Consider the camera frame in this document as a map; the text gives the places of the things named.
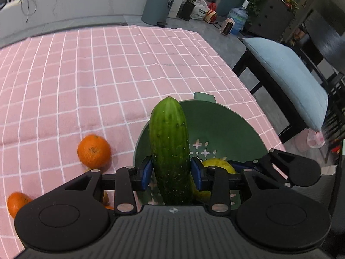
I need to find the orange tangerine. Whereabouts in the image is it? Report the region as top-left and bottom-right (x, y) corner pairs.
(102, 191), (114, 210)
(7, 192), (32, 219)
(77, 134), (112, 169)

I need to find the green cucumber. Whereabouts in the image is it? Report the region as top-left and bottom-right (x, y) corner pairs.
(149, 96), (192, 205)

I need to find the green colander bowl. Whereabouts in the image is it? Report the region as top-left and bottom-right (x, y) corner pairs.
(134, 92), (267, 205)

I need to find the white plastic bag floor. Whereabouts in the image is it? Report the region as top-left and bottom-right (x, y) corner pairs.
(306, 129), (325, 148)

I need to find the black bench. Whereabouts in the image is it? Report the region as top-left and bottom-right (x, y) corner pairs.
(232, 47), (311, 144)

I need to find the light blue cushion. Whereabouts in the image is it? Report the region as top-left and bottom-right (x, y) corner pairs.
(243, 38), (328, 132)

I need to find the pink checked tablecloth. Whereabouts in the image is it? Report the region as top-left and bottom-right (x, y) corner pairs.
(1, 26), (283, 258)

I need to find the small white heater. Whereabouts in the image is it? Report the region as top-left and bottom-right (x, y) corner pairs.
(220, 17), (235, 36)

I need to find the dark drawer cabinet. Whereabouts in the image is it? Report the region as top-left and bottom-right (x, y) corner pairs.
(246, 0), (294, 41)

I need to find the blue water jug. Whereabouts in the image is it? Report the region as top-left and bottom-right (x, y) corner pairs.
(228, 0), (250, 35)

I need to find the white plastic bag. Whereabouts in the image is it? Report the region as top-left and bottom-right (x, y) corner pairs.
(190, 0), (209, 20)

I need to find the grey pedal trash bin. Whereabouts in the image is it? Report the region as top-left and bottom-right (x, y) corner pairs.
(141, 0), (174, 27)

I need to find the black router cable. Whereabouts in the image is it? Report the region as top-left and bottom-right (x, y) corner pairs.
(16, 0), (39, 24)

